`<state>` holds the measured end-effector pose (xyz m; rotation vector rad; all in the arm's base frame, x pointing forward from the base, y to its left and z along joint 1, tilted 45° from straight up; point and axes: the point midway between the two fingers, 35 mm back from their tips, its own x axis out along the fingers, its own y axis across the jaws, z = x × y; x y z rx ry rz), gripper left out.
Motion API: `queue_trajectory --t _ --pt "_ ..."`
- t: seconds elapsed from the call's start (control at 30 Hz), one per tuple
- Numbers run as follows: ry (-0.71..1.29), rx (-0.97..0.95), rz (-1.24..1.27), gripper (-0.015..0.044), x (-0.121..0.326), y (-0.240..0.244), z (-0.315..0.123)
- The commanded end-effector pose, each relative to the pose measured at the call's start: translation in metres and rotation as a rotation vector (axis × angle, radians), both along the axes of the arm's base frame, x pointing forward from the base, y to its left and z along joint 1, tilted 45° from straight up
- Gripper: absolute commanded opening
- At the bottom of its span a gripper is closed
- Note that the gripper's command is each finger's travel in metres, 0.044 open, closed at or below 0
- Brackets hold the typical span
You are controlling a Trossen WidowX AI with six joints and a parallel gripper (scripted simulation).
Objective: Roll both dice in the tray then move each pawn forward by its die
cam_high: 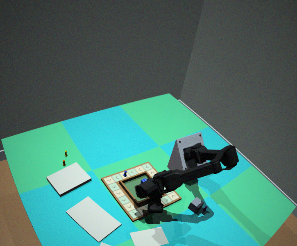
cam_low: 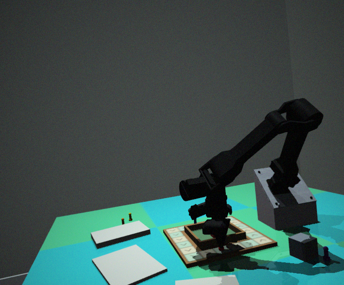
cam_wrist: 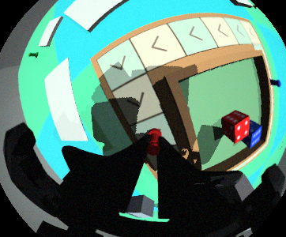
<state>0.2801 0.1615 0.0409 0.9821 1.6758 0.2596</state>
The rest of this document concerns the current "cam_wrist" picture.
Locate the red die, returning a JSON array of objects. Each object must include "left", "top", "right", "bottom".
[{"left": 222, "top": 110, "right": 250, "bottom": 144}]

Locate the blue pawn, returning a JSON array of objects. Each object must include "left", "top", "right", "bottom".
[{"left": 270, "top": 78, "right": 281, "bottom": 87}]

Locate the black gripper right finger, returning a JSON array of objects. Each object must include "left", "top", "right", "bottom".
[{"left": 156, "top": 137, "right": 243, "bottom": 220}]

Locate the blue die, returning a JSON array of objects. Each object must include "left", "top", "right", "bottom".
[{"left": 241, "top": 121, "right": 261, "bottom": 148}]

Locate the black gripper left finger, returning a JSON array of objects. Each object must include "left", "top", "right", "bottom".
[{"left": 61, "top": 134, "right": 150, "bottom": 213}]

